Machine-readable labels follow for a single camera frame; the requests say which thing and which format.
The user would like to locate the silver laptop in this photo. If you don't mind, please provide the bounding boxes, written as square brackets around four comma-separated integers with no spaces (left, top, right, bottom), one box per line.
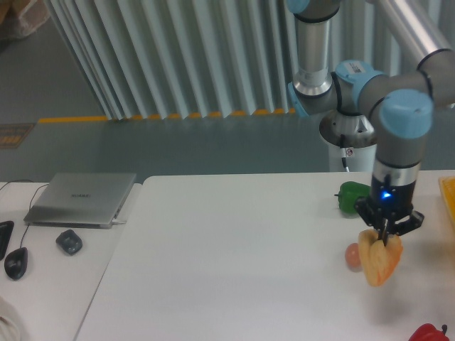
[24,173,137,228]

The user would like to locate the triangular orange bread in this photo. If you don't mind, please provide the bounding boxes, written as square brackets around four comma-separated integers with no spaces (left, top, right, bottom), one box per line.
[358,229,403,287]

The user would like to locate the red bell pepper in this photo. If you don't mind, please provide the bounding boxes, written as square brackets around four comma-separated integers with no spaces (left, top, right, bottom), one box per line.
[409,323,450,341]

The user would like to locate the green bell pepper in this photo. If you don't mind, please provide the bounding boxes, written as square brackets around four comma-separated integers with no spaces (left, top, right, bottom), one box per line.
[336,181,370,215]

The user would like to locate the black mouse cable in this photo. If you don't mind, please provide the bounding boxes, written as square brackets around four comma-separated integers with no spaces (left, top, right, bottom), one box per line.
[0,179,49,249]

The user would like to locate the brown egg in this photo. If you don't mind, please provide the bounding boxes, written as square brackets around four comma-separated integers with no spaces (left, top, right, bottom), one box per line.
[345,243,361,271]

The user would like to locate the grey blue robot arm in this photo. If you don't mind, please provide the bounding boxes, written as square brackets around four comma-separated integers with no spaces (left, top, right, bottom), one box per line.
[287,1,454,242]

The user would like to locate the black flat device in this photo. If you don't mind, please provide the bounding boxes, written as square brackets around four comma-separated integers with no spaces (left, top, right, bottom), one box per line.
[0,220,14,260]

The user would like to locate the white cloth bag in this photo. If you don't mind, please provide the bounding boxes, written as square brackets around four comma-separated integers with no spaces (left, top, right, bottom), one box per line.
[1,297,27,340]

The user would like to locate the white folding partition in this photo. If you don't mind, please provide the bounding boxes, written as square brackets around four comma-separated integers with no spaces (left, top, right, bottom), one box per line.
[45,0,455,120]

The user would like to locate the black earbuds case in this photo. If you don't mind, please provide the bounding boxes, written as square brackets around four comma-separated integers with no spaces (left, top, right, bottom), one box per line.
[55,229,83,256]

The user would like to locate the black computer mouse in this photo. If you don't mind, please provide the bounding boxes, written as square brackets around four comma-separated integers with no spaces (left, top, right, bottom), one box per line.
[4,247,28,281]

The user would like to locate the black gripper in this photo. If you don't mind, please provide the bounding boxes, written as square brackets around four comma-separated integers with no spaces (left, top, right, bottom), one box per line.
[355,175,424,247]

